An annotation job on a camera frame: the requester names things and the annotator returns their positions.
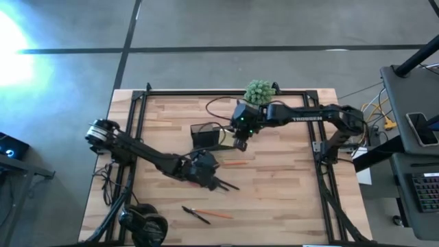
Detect green plant in white pot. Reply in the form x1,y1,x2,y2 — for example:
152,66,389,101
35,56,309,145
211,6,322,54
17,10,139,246
244,79,277,106

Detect black aluminium table frame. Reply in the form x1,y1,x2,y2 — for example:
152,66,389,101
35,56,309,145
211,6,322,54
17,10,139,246
85,82,371,245

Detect black side stand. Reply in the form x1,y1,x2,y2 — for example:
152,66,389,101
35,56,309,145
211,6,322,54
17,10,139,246
0,154,56,247

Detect black mesh desk organizer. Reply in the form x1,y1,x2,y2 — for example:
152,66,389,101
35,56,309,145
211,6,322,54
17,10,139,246
190,122,238,151

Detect yellow cable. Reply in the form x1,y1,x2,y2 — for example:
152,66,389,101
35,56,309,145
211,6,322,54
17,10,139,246
359,97,399,131

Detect black stand pole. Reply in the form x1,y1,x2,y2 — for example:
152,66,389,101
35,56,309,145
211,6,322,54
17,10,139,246
394,34,439,78

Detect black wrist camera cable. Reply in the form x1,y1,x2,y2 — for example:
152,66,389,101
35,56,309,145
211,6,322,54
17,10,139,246
185,121,228,161
204,96,241,121

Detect black pen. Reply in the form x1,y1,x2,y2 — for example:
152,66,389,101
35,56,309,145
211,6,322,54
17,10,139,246
181,205,212,226

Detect black keyboard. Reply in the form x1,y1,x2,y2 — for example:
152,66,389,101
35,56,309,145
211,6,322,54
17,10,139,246
411,172,439,213

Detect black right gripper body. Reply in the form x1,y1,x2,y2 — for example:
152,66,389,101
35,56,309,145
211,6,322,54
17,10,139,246
230,104,261,139

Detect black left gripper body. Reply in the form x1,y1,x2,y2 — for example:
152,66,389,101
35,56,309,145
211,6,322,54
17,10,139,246
185,150,222,191

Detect black headphones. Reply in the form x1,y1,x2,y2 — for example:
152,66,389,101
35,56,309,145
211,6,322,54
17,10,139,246
118,203,169,247

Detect black device with blue light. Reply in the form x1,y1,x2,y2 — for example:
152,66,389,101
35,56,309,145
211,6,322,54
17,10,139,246
0,132,30,161

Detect grey side desk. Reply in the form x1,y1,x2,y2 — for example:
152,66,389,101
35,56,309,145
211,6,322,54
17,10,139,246
379,64,439,155
390,152,439,241

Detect black smartphone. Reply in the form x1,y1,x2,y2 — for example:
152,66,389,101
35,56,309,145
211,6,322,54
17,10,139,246
405,112,439,148

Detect black cable bundle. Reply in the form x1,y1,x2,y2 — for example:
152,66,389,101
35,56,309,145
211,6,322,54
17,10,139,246
92,161,116,207

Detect white box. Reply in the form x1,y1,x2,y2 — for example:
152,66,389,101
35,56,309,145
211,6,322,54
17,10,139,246
352,146,373,186

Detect black left wrist camera cable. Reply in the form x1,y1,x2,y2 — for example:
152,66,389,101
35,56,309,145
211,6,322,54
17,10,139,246
185,121,228,161

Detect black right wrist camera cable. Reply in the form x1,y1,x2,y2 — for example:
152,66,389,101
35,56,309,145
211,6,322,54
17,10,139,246
204,96,241,121

